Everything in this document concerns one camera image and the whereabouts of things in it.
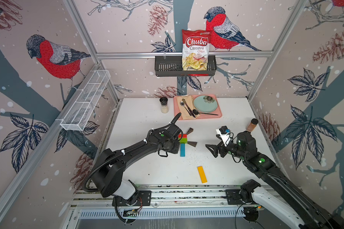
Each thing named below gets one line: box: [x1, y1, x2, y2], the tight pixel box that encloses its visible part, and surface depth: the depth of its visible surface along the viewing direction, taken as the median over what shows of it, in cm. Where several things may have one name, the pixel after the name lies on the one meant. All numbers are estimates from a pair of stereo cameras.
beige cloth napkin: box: [176, 94, 201, 120], surface depth 117 cm
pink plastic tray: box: [173, 94, 223, 121], surface depth 116 cm
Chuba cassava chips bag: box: [181, 29, 212, 71], surface depth 87 cm
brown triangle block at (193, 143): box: [187, 141, 198, 148], surface depth 95 cm
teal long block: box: [180, 143, 186, 157], surface depth 92 cm
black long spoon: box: [192, 109, 219, 116], surface depth 113 cm
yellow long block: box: [196, 166, 208, 184], surface depth 84 cm
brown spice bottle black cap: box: [245, 118, 259, 133], surface depth 97 cm
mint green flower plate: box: [193, 94, 218, 113], surface depth 120 cm
